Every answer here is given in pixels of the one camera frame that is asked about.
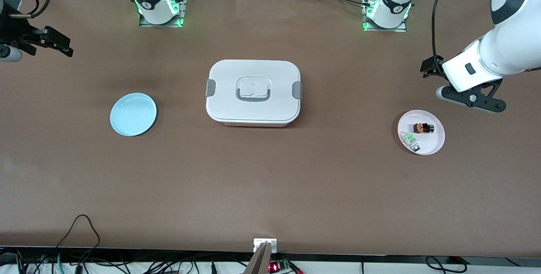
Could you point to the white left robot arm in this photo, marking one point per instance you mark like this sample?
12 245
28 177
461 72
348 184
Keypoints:
507 50

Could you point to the grey camera mount beam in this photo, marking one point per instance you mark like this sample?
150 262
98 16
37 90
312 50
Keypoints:
260 263

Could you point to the white lidded lunch box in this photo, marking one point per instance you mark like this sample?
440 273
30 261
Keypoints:
253 109

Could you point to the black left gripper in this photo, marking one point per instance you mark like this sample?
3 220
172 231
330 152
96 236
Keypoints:
432 67

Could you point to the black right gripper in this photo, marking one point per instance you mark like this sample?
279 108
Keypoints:
17 32

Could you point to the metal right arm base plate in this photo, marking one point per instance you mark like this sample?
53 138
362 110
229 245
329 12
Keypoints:
160 25

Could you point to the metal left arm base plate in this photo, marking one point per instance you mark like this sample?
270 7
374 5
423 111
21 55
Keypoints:
384 30

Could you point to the light blue round plate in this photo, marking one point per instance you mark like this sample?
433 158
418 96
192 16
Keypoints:
133 114

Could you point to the circuit board with red display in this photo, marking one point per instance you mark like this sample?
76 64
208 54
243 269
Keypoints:
274 267

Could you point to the pink round plate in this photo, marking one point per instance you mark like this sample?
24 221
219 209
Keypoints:
433 143

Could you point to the small white metal bracket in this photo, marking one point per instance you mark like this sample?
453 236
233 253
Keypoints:
258 244

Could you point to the green and clear switch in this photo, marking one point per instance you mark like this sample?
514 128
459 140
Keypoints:
410 139

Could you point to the orange and black switch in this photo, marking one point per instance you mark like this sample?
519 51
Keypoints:
422 128

